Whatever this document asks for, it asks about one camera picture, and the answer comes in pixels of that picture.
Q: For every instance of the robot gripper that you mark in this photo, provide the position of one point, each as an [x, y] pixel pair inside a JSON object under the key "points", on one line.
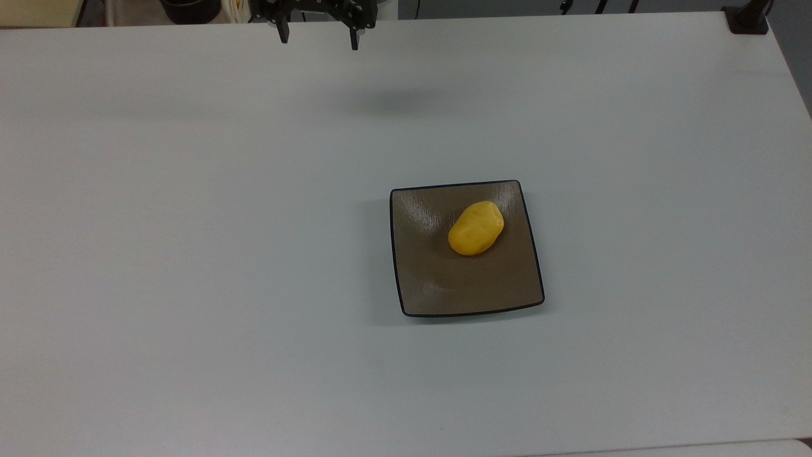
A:
{"points": [[317, 7]]}

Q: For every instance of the yellow potato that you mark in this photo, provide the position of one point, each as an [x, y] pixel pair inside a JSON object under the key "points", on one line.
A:
{"points": [[476, 228]]}

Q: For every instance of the brown square ceramic plate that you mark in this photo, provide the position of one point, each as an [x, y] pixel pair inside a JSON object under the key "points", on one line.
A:
{"points": [[444, 279]]}

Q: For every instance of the black round bin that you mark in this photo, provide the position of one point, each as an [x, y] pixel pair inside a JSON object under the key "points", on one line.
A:
{"points": [[190, 9]]}

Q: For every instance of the beige wooden board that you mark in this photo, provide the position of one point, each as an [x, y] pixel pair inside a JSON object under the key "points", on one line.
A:
{"points": [[38, 11]]}

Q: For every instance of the black stand legs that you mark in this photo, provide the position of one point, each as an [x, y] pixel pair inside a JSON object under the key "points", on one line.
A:
{"points": [[599, 5]]}

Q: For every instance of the black table clamp mount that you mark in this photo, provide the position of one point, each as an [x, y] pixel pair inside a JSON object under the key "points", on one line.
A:
{"points": [[747, 19]]}

